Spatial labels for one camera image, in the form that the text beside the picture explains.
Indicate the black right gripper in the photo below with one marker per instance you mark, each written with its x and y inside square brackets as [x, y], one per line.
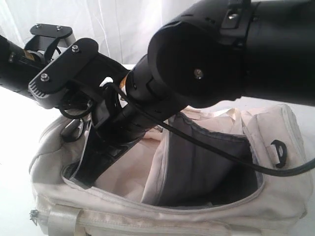
[115, 128]

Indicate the cream fabric duffel bag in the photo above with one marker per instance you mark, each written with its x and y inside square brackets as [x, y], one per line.
[167, 186]

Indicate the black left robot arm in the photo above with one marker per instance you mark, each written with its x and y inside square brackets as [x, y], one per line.
[17, 67]

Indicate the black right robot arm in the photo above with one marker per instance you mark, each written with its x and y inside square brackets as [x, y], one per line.
[217, 50]

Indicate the white backdrop curtain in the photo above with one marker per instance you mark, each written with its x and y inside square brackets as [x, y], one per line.
[122, 28]

